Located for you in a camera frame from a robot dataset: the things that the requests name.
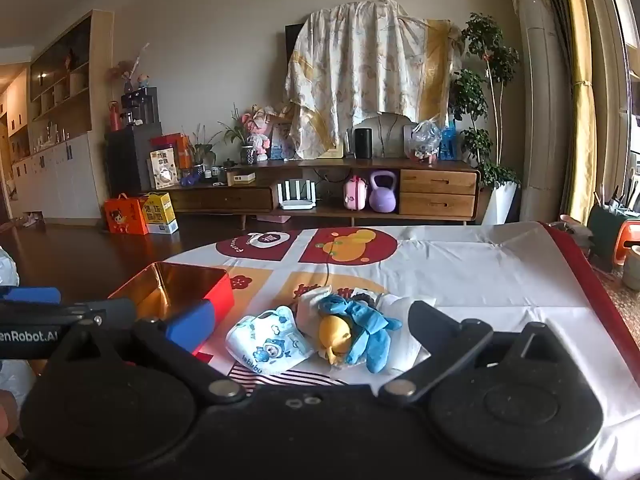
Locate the yellow duck plush toy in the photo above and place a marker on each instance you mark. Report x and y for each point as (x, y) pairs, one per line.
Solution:
(332, 337)

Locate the potted tree in white planter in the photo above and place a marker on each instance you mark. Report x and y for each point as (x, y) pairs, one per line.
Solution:
(477, 90)

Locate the red tin box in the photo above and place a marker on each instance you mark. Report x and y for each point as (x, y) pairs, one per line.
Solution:
(175, 285)

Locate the white terry towel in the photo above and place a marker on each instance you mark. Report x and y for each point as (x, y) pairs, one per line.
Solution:
(400, 310)

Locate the picture frame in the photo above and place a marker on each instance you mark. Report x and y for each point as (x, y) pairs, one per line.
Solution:
(281, 142)

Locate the green bin with tools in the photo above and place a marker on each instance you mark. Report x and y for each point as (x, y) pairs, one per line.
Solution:
(607, 230)

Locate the dark teapot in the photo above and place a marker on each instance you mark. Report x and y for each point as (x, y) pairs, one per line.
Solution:
(229, 164)

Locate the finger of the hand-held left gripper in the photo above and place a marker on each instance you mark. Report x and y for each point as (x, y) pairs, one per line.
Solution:
(75, 312)
(30, 295)

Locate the orange gift box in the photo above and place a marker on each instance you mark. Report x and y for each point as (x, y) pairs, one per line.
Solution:
(125, 216)

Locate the black mini fridge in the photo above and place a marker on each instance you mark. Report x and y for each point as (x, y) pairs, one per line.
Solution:
(127, 160)

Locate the yellow gift box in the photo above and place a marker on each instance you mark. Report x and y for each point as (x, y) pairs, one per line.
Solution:
(160, 214)

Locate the wooden media cabinet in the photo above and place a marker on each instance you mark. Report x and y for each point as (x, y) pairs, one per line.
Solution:
(435, 185)

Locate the flat pink box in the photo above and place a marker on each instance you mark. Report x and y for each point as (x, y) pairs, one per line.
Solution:
(273, 218)

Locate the white router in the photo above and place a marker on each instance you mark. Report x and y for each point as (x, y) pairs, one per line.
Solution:
(297, 195)

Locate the small potted grass plant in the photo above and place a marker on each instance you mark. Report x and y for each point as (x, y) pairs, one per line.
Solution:
(204, 152)

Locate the grey rounded cushion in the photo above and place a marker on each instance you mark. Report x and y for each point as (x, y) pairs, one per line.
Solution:
(395, 135)

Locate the orange plastic stool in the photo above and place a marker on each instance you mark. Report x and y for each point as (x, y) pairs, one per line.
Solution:
(629, 242)

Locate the small white and yellow box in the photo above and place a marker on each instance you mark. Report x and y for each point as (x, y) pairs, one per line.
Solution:
(241, 178)

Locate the black water dispenser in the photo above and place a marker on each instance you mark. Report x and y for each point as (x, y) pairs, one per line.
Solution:
(142, 105)

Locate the red carton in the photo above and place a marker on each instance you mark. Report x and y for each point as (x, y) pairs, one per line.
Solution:
(167, 141)

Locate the white gauze cloth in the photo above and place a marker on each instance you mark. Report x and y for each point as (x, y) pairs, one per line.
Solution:
(309, 304)

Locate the red thermos bottle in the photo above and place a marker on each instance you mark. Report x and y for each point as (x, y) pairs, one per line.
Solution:
(115, 117)

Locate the pink toy case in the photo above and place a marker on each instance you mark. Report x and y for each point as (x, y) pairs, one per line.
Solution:
(356, 195)

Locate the pink plush doll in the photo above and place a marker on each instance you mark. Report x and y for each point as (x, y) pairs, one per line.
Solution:
(257, 132)

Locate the blue cartoon face mask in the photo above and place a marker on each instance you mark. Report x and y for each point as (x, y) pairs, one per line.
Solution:
(270, 340)

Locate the cloth-covered standing air conditioner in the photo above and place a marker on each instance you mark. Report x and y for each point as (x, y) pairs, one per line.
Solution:
(542, 100)

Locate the clear plastic bag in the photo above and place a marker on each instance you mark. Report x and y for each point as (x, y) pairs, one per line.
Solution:
(424, 140)

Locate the yellow curtain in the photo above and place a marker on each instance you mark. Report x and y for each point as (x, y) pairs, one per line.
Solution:
(582, 85)

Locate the blue cloth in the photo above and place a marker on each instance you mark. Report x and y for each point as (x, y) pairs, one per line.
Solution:
(372, 330)

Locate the potted orchid plant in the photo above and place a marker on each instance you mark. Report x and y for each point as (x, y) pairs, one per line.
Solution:
(242, 140)

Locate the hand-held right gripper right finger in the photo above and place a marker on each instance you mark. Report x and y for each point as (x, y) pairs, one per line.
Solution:
(422, 320)

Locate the vase with dried flowers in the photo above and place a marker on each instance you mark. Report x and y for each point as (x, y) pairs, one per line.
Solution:
(129, 72)

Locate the wooden wall cabinet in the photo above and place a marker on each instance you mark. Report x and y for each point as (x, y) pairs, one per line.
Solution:
(65, 110)

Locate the white plastic bag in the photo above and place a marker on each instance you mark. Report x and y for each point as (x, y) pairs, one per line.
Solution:
(7, 267)

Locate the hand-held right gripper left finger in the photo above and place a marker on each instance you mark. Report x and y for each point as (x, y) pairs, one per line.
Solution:
(190, 327)

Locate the purple kettlebell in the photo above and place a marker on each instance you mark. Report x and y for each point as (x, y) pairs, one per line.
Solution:
(384, 195)

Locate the black cylinder speaker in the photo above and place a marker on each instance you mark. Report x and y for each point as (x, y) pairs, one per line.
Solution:
(364, 142)

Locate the red and white printed tablecloth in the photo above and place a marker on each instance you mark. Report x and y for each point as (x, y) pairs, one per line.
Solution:
(475, 270)

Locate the white and yellow cereal box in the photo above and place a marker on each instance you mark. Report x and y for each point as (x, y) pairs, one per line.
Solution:
(163, 170)

